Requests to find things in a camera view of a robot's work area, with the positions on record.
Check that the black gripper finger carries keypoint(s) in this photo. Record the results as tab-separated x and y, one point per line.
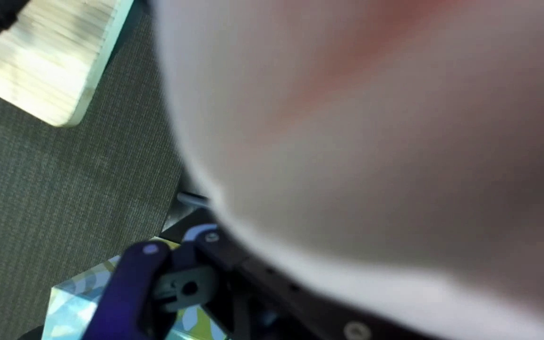
244	296

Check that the pink octopus plush toy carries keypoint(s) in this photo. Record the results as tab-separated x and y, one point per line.
388	153

